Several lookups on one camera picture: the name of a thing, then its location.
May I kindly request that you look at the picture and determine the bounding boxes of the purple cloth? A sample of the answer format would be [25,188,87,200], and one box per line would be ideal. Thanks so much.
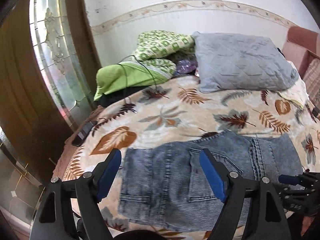
[175,59,199,75]

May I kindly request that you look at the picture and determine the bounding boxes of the white patterned cloth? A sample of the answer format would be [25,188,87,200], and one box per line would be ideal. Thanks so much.
[277,76,313,110]

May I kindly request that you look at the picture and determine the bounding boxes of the pink bed headboard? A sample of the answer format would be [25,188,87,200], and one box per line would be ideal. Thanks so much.
[281,26,320,80]

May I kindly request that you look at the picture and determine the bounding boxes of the wooden door with stained glass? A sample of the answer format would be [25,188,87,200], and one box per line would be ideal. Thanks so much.
[0,0,102,180]

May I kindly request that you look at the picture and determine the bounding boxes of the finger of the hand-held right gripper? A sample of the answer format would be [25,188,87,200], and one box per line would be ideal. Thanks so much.
[278,171,320,188]
[279,189,320,216]

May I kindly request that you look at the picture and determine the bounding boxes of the green patterned quilt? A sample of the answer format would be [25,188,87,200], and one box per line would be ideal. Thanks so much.
[132,30,195,77]

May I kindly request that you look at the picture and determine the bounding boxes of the plain green pillow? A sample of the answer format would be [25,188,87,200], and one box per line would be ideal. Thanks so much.
[94,60,173,102]

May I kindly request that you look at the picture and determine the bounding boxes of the black phone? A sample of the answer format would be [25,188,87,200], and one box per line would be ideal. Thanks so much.
[72,121,98,147]

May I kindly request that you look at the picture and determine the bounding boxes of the blue denim pants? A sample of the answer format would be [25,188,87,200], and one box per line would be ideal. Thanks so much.
[118,129,304,232]

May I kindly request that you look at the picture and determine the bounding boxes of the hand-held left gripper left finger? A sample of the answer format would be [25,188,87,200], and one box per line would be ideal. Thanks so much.
[30,148,122,240]

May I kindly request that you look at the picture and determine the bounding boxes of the leaf print blanket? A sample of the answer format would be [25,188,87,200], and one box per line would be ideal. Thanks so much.
[52,76,320,240]

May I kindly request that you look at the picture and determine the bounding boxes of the thin black cable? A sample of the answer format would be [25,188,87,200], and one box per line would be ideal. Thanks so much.
[117,54,170,93]

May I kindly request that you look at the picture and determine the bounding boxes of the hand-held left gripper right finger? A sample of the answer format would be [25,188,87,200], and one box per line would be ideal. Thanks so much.
[199,148,292,240]

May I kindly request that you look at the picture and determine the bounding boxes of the grey quilted pillow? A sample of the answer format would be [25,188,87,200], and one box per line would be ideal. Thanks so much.
[192,31,300,93]

